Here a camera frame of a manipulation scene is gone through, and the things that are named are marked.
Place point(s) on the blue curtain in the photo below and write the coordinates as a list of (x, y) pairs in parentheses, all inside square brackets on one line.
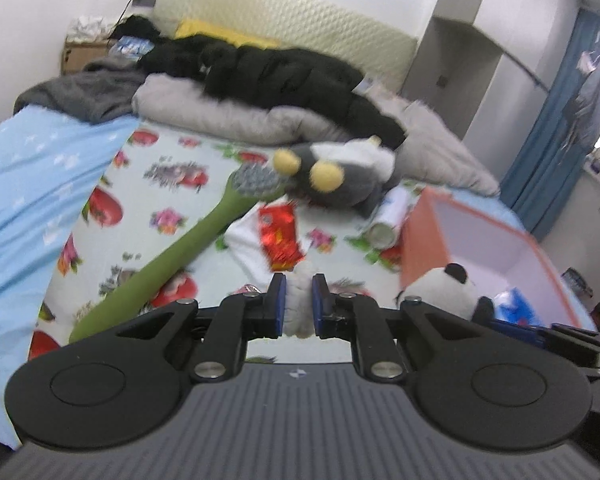
[(539, 183)]

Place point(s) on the hanging clothes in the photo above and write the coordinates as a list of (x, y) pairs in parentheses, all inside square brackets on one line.
[(582, 110)]

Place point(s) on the red foil wrapper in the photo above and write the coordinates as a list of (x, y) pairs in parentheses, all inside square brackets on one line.
[(278, 236)]

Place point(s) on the grey wardrobe cabinet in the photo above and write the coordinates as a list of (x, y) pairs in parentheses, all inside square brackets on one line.
[(486, 67)]

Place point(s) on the cardboard box nightstand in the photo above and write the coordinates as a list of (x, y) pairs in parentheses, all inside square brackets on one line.
[(75, 55)]

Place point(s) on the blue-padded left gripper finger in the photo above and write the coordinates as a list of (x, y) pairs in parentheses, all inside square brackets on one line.
[(228, 329)]

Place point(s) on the white tissue paper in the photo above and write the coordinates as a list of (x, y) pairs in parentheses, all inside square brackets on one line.
[(243, 241)]

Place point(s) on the blue red plastic bag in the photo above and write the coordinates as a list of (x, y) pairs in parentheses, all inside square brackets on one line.
[(511, 306)]

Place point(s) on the cream padded headboard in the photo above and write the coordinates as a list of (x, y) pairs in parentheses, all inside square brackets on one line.
[(373, 47)]

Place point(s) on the dark grey blanket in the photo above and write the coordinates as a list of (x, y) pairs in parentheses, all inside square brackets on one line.
[(101, 92)]

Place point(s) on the grey duvet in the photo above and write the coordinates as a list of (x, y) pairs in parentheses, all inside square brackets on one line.
[(430, 152)]

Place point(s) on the green massage hammer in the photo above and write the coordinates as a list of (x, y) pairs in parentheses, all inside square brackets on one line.
[(245, 187)]

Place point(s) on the light blue star sheet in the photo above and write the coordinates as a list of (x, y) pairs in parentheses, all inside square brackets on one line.
[(49, 164)]

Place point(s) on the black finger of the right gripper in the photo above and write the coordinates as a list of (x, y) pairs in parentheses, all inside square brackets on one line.
[(580, 347)]

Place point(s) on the white fluffy scrunchie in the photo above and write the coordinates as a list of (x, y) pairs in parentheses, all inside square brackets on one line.
[(298, 316)]

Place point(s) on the yellow pillow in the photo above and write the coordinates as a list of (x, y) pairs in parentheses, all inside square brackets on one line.
[(190, 27)]

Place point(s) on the small trash bin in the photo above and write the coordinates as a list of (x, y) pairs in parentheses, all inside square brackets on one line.
[(577, 284)]

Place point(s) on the small panda plush toy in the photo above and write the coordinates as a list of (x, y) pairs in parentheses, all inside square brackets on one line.
[(449, 289)]

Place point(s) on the grey penguin plush toy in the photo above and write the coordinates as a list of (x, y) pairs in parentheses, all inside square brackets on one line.
[(339, 175)]

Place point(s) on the pink cardboard box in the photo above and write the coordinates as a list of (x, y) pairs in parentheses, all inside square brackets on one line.
[(440, 230)]

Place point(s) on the black jacket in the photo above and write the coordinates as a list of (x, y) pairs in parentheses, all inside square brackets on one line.
[(265, 78)]

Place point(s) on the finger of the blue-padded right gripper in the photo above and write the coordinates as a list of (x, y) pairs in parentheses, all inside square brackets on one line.
[(370, 330)]

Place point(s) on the white spray can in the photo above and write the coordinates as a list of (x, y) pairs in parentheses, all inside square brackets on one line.
[(385, 228)]

